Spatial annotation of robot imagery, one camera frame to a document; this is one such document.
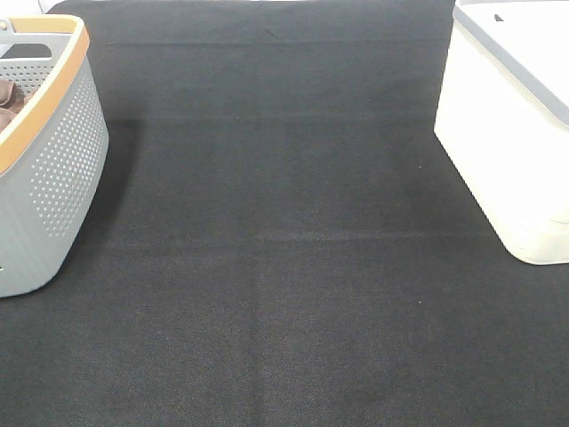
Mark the white storage box grey rim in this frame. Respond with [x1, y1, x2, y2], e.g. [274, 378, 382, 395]
[434, 1, 568, 265]

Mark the grey perforated laundry basket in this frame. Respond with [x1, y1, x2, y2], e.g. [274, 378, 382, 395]
[1, 14, 108, 297]

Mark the black table cloth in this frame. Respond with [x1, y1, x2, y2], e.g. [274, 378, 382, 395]
[1, 1, 568, 426]

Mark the brown towel in basket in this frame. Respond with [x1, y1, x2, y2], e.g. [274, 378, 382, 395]
[0, 80, 34, 131]

